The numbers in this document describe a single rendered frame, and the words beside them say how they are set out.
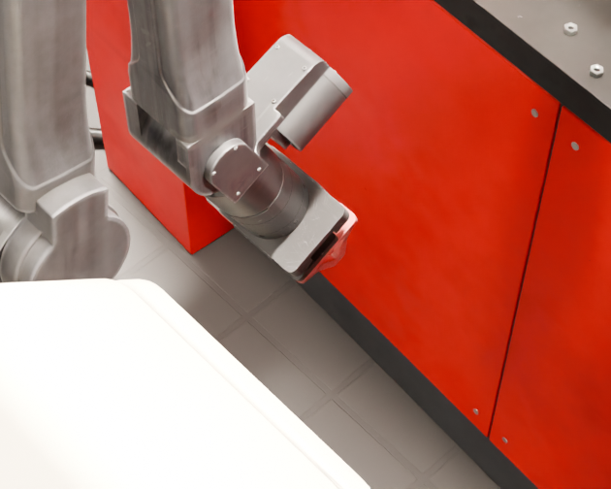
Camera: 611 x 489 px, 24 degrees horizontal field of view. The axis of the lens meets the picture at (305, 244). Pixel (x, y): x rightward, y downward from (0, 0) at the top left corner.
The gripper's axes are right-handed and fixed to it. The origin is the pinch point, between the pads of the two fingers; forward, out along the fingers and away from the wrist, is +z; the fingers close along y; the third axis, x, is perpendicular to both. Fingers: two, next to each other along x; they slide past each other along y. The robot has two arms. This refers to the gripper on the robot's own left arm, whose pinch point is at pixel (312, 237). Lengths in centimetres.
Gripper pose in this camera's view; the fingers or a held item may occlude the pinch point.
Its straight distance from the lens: 116.5
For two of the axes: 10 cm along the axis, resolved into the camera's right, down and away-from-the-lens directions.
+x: -6.5, 7.6, 0.1
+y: -6.8, -5.9, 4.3
